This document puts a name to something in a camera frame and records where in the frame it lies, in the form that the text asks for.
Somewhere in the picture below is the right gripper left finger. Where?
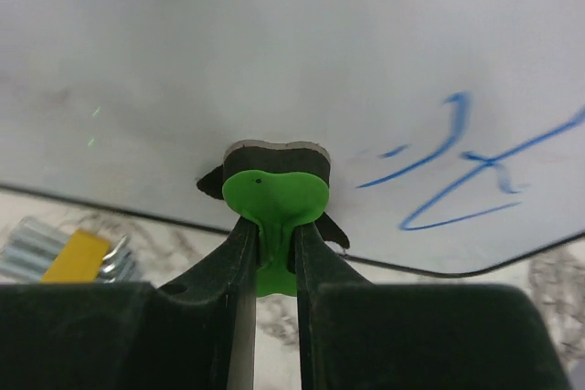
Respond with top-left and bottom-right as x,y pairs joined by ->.
1,219 -> 256,389

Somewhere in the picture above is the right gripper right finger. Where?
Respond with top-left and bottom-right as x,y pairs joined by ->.
294,224 -> 570,389

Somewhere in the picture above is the green black whiteboard eraser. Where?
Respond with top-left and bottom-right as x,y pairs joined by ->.
197,140 -> 350,298

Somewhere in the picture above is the white whiteboard black frame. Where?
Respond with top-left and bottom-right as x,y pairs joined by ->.
1,0 -> 584,274

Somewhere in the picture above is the yellow grey small connector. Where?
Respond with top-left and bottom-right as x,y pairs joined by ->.
1,217 -> 143,283

